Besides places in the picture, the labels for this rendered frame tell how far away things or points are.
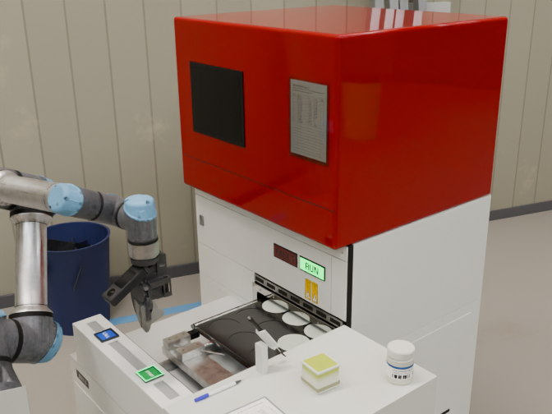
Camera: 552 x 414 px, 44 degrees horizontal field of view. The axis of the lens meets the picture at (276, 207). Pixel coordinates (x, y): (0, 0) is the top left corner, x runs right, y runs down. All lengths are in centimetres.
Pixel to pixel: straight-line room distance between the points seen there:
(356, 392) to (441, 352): 80
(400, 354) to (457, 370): 92
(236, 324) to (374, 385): 58
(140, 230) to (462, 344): 140
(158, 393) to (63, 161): 261
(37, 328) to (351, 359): 85
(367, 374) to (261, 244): 66
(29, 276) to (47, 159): 230
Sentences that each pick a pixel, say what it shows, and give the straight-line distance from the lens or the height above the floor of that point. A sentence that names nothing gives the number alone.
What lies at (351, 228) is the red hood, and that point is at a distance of 197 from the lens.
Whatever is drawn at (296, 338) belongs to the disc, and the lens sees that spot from 215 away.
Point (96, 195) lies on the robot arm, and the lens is 171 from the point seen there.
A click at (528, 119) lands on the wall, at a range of 568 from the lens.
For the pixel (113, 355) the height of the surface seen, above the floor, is 96.
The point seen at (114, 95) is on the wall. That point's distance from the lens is 421.
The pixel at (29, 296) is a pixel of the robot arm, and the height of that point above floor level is 115.
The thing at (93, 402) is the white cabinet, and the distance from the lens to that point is 225.
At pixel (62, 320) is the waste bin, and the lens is 407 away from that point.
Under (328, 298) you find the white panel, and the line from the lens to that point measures 211.
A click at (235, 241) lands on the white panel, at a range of 244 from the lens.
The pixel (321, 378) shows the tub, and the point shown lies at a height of 101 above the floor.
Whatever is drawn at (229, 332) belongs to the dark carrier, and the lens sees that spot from 219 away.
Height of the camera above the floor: 201
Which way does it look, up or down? 20 degrees down
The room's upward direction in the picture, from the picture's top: 1 degrees counter-clockwise
